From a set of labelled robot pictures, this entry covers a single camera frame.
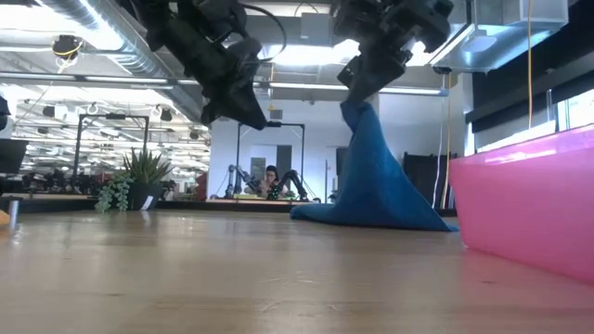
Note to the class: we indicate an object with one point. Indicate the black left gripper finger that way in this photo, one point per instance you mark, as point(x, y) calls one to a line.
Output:
point(246, 113)
point(209, 113)

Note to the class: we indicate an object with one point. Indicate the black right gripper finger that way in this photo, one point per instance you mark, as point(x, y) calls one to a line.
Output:
point(355, 79)
point(385, 69)

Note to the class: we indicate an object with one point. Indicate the blue microfiber towel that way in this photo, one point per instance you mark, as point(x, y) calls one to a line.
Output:
point(376, 185)

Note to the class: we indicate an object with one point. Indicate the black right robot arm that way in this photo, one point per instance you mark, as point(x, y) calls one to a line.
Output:
point(436, 18)

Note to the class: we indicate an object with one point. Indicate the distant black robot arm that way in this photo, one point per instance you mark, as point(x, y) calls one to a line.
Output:
point(294, 178)
point(241, 178)

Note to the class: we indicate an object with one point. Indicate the pink plastic basket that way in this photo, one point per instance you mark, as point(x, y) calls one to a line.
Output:
point(529, 204)

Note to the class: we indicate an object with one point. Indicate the person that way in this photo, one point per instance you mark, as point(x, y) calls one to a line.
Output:
point(271, 178)

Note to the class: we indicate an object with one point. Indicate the green artificial potted plant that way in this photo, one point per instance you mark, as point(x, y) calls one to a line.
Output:
point(144, 195)

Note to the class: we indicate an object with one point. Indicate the black curtain panel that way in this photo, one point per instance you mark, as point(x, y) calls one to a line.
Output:
point(422, 181)

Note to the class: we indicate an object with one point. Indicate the dark background monitor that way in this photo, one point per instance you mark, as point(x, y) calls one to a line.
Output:
point(11, 155)

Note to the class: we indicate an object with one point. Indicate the distant black gantry frame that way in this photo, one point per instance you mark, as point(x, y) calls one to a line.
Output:
point(113, 116)
point(271, 124)

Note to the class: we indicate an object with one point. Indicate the black aluminium table frame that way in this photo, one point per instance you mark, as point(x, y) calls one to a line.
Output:
point(185, 205)

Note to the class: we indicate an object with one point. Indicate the silver rectangular air duct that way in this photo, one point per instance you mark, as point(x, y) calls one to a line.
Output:
point(487, 51)

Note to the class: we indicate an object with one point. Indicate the silver corrugated ceiling duct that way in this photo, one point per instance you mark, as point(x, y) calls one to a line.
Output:
point(83, 14)

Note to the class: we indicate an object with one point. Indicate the silver metal post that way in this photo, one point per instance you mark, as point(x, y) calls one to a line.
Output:
point(14, 215)

